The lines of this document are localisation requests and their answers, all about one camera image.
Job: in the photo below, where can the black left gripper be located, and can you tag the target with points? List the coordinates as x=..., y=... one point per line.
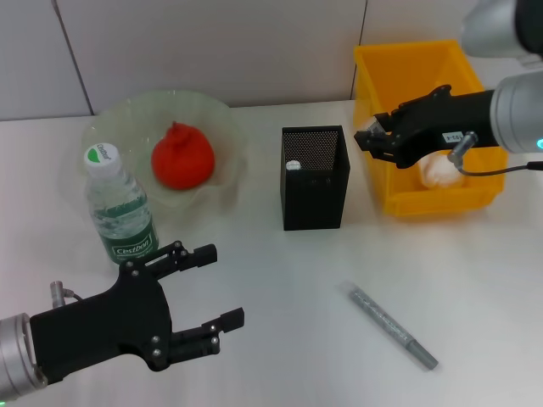
x=106, y=328

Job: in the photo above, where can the clear green glass fruit plate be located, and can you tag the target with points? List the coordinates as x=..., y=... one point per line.
x=127, y=118

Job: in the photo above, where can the yellow plastic bin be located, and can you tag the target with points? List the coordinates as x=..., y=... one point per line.
x=382, y=76

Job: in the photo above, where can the beige eraser with barcode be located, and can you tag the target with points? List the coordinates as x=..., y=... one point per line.
x=375, y=127

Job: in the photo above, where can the black mesh pen holder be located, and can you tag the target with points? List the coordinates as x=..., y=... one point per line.
x=314, y=199

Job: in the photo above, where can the clear green-label water bottle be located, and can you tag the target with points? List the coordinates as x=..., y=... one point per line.
x=121, y=220

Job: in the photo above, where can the silver round connector stub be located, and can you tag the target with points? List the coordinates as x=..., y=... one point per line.
x=57, y=292

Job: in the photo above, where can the white paper ball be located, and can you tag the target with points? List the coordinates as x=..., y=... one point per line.
x=439, y=171

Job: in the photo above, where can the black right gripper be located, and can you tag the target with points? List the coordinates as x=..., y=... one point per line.
x=441, y=123

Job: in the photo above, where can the mint green utility knife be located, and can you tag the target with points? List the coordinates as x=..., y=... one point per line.
x=292, y=165

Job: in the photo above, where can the grey glitter pen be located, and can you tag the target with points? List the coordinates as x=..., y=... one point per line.
x=382, y=320

